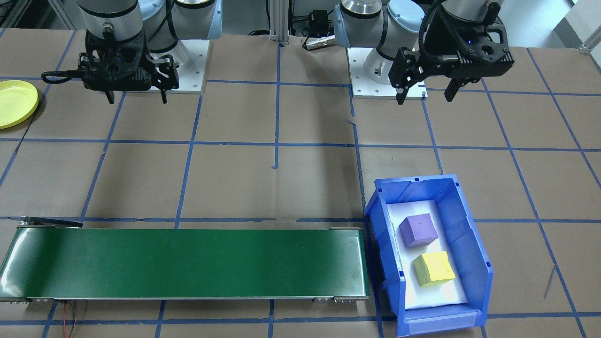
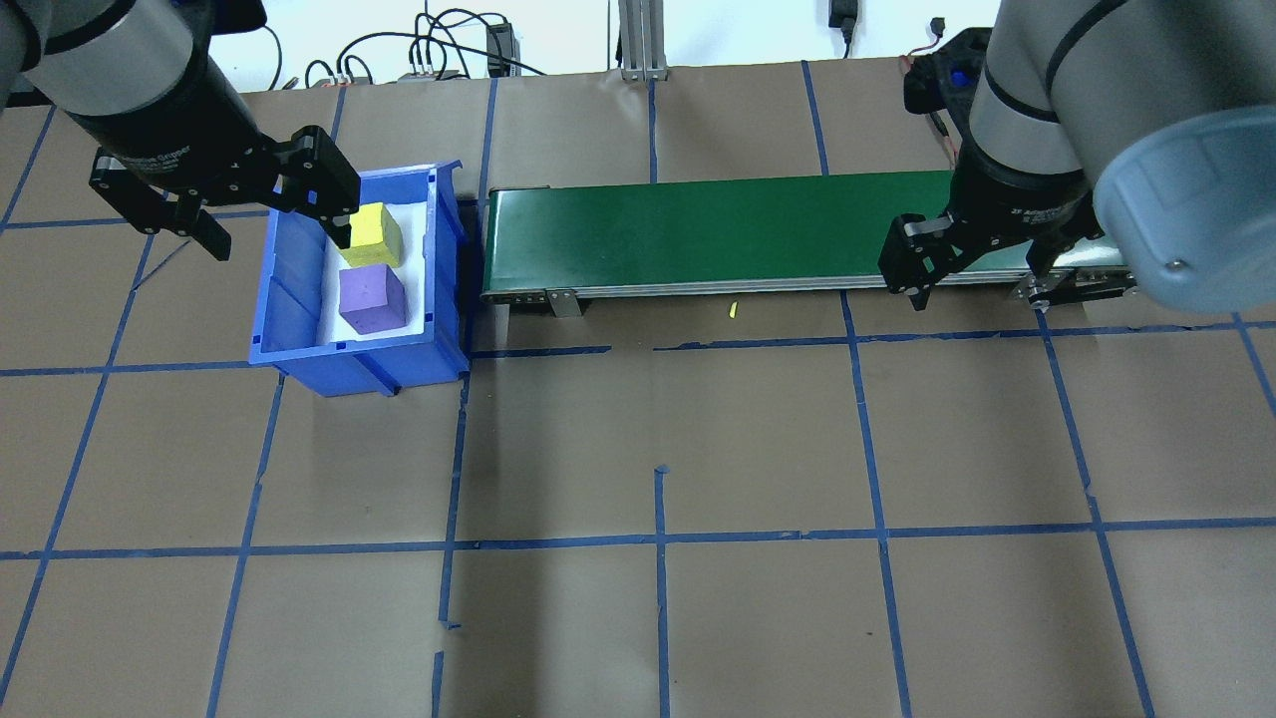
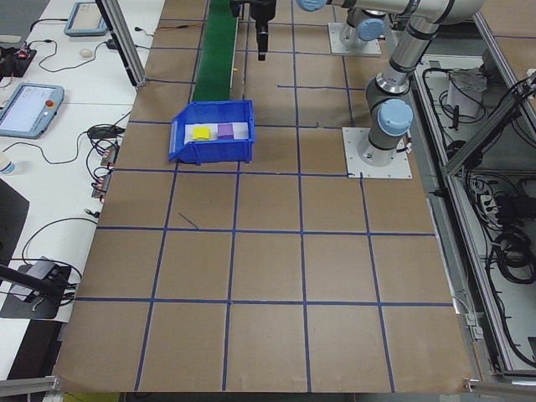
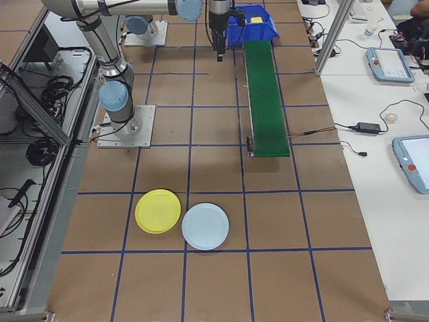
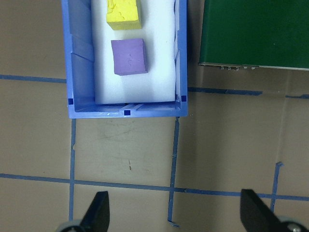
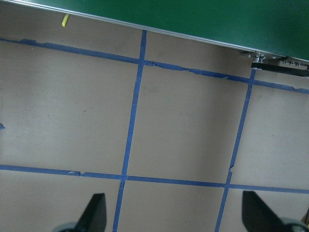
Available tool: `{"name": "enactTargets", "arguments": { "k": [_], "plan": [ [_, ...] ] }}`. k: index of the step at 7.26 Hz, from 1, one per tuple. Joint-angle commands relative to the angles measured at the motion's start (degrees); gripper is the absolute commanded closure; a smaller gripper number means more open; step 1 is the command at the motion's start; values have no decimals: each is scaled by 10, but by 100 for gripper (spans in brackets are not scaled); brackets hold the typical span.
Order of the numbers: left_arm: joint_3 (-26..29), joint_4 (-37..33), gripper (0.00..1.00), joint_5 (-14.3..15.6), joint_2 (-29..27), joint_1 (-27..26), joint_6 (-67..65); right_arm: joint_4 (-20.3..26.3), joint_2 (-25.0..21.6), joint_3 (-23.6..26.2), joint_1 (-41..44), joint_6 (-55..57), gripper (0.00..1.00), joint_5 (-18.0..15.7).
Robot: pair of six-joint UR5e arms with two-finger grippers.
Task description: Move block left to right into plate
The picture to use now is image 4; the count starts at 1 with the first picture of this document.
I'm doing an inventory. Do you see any metal bar frame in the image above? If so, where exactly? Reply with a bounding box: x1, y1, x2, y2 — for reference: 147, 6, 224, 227
0, 0, 101, 315

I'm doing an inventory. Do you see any yellow plate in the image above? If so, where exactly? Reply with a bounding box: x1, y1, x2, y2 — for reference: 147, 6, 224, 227
135, 189, 182, 235

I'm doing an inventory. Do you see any black pad with coloured wires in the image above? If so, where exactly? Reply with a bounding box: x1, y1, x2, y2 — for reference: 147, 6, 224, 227
388, 29, 429, 70

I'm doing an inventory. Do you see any black power adapter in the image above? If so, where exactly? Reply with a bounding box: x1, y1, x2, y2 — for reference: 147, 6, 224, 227
348, 122, 381, 133

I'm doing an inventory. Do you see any black handled tool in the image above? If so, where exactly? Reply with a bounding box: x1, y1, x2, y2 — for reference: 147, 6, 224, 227
7, 179, 37, 208

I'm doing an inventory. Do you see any white paper cup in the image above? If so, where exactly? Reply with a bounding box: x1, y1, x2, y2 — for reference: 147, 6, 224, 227
363, 20, 379, 38

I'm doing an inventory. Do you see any black box device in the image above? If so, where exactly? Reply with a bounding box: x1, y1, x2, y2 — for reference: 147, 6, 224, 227
22, 24, 61, 71

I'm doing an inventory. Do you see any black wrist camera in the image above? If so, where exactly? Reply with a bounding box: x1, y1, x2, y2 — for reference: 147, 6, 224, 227
230, 6, 248, 28

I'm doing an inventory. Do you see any green belt conveyor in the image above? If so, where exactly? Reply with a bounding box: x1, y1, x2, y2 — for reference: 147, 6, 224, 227
241, 39, 292, 160

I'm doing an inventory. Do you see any black cable with plug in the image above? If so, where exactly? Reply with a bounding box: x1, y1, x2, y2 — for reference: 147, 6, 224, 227
340, 140, 368, 158

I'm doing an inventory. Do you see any blue plastic bin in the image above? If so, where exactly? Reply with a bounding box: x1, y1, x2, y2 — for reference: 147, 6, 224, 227
225, 3, 281, 48

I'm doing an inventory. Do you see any white keyboard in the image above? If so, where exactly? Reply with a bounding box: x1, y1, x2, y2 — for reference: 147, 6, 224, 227
349, 0, 369, 23

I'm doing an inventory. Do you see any aluminium profile post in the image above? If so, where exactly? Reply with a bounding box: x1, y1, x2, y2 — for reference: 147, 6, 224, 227
313, 0, 357, 77

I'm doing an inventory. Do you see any light blue plate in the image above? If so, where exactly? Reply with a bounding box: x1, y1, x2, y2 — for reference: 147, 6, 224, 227
181, 202, 231, 252

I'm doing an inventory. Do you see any black cable coil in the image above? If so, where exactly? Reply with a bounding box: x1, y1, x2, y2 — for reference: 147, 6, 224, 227
25, 136, 60, 168
40, 75, 80, 113

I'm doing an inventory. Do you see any blue grey teach pendant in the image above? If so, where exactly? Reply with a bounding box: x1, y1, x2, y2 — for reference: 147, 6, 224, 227
365, 46, 416, 84
391, 135, 429, 195

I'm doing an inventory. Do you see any red black wire pair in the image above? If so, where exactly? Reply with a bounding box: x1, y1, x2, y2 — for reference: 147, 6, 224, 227
287, 127, 336, 139

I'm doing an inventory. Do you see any person forearm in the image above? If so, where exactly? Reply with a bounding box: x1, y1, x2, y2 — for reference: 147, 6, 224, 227
409, 3, 429, 17

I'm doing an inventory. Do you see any white square base plate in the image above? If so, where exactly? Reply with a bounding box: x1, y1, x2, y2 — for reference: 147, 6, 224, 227
97, 105, 157, 149
123, 20, 168, 47

